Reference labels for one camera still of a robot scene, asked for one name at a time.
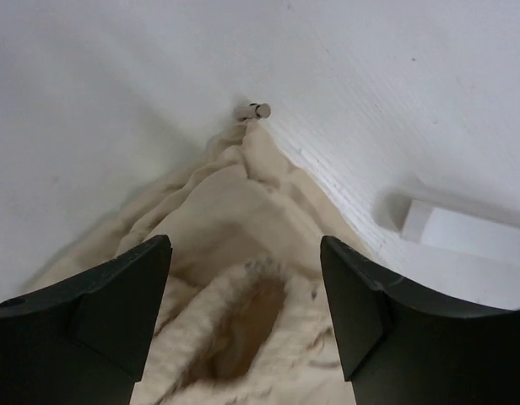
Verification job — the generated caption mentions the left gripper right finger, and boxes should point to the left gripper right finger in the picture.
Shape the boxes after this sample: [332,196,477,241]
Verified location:
[320,236,520,404]

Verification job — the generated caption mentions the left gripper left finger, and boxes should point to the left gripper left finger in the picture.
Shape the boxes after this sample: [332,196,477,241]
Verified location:
[0,235,172,404]

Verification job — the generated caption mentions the beige trousers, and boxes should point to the beige trousers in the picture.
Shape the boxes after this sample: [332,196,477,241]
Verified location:
[29,106,359,404]

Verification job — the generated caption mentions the white clothes rack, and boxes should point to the white clothes rack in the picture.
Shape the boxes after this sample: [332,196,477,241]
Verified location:
[401,198,520,266]

